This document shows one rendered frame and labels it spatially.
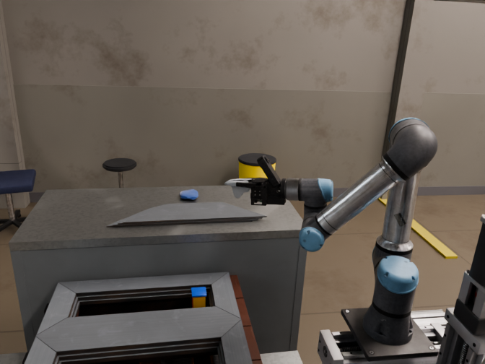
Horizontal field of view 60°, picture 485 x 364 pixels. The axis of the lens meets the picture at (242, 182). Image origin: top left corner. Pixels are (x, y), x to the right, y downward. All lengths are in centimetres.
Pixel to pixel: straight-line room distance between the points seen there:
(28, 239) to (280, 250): 110
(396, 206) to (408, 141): 26
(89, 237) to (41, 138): 313
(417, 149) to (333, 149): 392
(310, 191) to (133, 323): 83
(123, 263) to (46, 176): 323
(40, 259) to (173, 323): 66
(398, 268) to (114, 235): 117
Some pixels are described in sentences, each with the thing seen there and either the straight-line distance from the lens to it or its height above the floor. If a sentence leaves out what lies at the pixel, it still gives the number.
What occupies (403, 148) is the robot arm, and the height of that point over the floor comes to 163.
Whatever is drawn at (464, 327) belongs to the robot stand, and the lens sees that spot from 121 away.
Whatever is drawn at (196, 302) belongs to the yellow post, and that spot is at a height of 85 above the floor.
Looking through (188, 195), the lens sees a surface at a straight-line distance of 223.
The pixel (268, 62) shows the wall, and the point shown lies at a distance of 471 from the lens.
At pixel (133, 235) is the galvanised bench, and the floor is 105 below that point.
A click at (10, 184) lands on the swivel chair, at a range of 427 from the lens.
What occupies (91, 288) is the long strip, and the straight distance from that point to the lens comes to 192.
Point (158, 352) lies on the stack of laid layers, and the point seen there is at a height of 83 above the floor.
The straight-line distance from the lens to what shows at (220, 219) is 198.
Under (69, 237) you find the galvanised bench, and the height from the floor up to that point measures 105.
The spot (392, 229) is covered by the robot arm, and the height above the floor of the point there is 134.
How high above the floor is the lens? 192
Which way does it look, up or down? 20 degrees down
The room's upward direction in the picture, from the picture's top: 2 degrees clockwise
